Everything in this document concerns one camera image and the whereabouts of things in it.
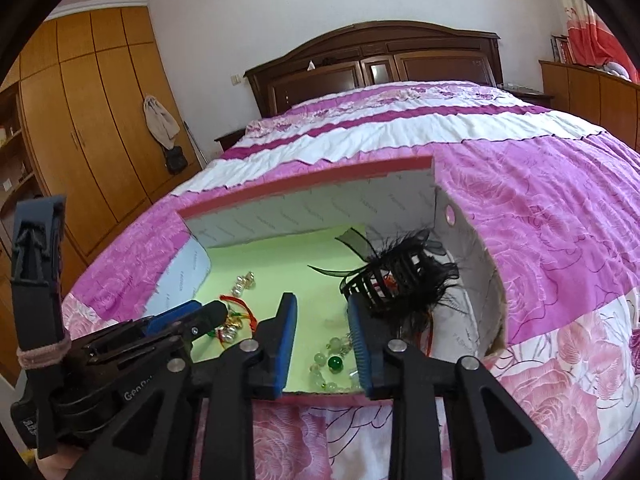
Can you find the pink floral quilt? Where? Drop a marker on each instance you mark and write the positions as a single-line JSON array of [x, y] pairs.
[[550, 210]]

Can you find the row of books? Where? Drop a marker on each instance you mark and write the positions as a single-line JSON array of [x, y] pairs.
[[560, 50]]

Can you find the dark wooden nightstand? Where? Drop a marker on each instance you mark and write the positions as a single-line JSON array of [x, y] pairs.
[[530, 96], [230, 140]]

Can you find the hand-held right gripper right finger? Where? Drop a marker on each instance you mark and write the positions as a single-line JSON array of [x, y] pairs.
[[360, 345]]

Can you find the red cardboard box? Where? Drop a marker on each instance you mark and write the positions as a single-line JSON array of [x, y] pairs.
[[310, 220]]

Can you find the beige knit hat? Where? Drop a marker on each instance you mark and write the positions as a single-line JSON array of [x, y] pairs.
[[161, 122]]

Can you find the light wooden cabinet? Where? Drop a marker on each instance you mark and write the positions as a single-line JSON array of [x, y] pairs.
[[585, 92]]

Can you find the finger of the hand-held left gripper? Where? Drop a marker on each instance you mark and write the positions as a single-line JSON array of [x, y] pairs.
[[170, 316], [217, 312]]

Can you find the person's left hand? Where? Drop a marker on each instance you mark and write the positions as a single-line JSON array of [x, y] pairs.
[[52, 467]]

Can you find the red curtain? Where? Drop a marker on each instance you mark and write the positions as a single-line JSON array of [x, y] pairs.
[[595, 30]]

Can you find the small black bag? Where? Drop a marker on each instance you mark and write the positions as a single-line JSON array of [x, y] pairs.
[[176, 161]]

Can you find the open wooden shelf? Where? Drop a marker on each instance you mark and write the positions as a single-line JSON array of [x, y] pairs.
[[15, 160]]

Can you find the black feather hair claw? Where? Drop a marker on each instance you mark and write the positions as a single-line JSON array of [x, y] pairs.
[[385, 270]]

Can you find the light wooden wardrobe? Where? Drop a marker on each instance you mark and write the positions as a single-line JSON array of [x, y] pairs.
[[100, 110]]

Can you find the light green paper sheet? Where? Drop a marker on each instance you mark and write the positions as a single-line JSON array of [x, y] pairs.
[[300, 260]]

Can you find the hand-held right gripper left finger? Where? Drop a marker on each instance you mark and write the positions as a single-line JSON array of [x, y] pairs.
[[287, 340]]

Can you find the dark wooden headboard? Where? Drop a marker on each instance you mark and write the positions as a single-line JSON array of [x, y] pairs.
[[325, 80]]

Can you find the thin metal rod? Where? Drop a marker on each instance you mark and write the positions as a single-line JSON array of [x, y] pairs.
[[192, 145]]

